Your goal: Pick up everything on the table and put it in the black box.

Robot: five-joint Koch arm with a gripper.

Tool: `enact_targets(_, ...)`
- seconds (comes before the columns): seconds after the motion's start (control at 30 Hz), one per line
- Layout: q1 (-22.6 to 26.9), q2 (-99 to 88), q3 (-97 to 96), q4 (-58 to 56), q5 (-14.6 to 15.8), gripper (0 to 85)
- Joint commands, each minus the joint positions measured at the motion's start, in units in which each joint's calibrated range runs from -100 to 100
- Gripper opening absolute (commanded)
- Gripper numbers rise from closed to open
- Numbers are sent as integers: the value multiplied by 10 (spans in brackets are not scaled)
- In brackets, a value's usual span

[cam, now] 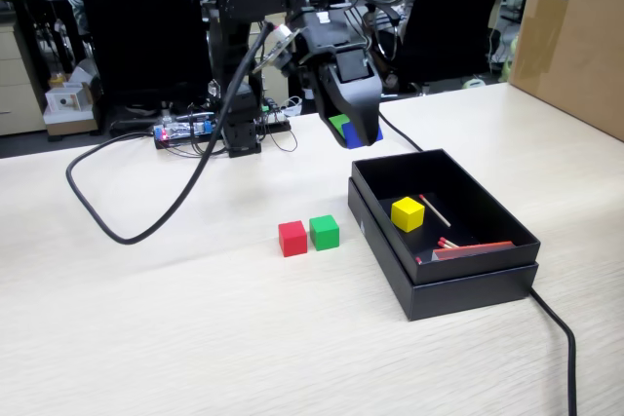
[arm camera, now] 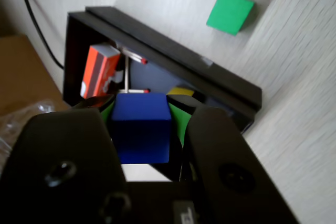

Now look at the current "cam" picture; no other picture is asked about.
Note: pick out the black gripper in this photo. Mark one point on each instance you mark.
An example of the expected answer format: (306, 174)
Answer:
(326, 36)

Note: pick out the blue wooden cube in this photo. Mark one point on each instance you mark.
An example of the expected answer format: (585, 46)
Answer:
(351, 139)

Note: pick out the yellow wooden cube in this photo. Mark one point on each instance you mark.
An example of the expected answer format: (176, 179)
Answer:
(407, 215)

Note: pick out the green wooden cube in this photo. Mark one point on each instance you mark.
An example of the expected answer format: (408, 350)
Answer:
(324, 235)

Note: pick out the red wooden cube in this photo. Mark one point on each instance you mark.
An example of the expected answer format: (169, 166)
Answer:
(292, 240)

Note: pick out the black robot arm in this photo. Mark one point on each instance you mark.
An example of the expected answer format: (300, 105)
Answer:
(234, 46)

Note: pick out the black cardboard box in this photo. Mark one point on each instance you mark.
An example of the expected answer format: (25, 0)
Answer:
(487, 201)

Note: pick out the black box lid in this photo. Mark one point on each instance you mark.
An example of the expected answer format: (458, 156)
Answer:
(463, 296)

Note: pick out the large brown cardboard box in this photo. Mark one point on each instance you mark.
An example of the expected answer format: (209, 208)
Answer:
(575, 55)

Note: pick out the white product box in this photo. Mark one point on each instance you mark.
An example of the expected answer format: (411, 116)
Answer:
(63, 99)

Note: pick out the beige drawer cabinet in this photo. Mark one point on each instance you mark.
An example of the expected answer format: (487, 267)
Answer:
(19, 85)
(275, 87)

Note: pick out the black office chair with armrest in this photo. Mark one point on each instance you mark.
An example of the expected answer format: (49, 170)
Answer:
(453, 21)

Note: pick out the controller board with red LED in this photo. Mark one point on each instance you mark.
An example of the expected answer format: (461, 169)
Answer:
(183, 129)

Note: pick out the black mesh office chair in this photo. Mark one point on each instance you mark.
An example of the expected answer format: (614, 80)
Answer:
(141, 21)

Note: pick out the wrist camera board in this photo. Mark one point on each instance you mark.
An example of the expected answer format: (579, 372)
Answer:
(280, 46)

